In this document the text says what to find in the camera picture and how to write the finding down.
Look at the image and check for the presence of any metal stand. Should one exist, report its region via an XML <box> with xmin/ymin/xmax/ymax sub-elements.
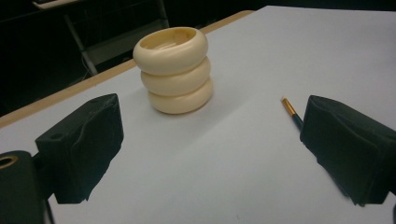
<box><xmin>64</xmin><ymin>0</ymin><xmax>171</xmax><ymax>77</ymax></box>

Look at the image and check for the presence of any cream ringed pen holder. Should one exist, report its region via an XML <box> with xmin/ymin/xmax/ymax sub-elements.
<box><xmin>133</xmin><ymin>26</ymin><xmax>215</xmax><ymax>115</ymax></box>

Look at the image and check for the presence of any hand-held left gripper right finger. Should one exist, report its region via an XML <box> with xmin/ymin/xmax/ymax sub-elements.
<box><xmin>299</xmin><ymin>94</ymin><xmax>396</xmax><ymax>207</ymax></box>

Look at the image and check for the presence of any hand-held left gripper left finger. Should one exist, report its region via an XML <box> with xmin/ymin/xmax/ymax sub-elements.
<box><xmin>35</xmin><ymin>92</ymin><xmax>125</xmax><ymax>205</ymax></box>

